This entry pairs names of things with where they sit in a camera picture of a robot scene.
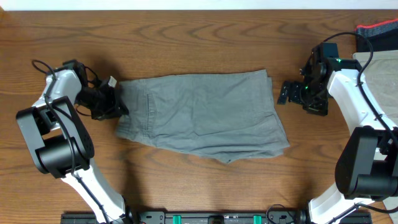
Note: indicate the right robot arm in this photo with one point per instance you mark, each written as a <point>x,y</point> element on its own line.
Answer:
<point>367,168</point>

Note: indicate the black garment red trim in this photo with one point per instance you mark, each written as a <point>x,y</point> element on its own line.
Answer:
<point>382,36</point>

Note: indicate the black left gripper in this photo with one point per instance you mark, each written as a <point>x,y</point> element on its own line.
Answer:
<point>115,102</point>

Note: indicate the black mounting rail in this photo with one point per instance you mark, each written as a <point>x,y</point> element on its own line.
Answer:
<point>217,218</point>

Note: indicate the beige folded garment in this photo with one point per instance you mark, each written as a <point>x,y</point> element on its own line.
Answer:
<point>381,77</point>

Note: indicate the grey shorts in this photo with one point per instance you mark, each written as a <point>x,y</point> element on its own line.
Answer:
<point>226,117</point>

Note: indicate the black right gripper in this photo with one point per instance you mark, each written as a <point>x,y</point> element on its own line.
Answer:
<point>319,108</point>

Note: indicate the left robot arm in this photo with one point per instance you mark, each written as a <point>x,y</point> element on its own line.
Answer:
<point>60,145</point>

